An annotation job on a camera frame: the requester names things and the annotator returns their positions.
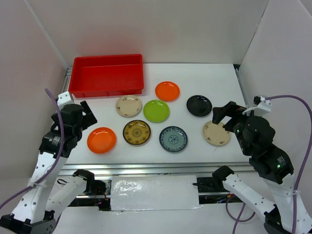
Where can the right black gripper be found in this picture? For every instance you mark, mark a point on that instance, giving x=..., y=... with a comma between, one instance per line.
x=227, y=109

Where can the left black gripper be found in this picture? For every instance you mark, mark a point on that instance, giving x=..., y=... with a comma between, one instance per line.
x=89, y=118

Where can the orange plate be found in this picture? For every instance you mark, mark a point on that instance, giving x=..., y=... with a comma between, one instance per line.
x=101, y=140
x=167, y=91

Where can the cream floral plate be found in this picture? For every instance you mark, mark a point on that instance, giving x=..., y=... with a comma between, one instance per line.
x=215, y=134
x=128, y=105

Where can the yellow patterned plate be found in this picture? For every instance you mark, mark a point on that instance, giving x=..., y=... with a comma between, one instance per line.
x=136, y=132

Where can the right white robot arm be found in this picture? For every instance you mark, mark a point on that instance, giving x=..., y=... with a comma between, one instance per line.
x=287, y=213

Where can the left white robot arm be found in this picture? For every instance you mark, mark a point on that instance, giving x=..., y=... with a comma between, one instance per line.
x=37, y=211

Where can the red plastic bin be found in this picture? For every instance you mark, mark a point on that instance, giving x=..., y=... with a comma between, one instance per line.
x=104, y=76

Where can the black plate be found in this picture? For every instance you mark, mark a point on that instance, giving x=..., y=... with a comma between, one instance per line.
x=199, y=106

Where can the blue floral plate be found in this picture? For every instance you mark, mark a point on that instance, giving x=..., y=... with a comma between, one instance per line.
x=173, y=139

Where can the lime green plate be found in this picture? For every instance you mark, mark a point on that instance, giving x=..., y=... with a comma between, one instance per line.
x=156, y=111

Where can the white foil cover panel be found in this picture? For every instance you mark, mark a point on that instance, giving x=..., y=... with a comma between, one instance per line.
x=148, y=193

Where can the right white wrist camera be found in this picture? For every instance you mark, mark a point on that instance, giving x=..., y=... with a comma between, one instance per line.
x=262, y=107

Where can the aluminium front rail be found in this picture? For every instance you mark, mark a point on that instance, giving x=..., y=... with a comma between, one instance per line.
x=151, y=169

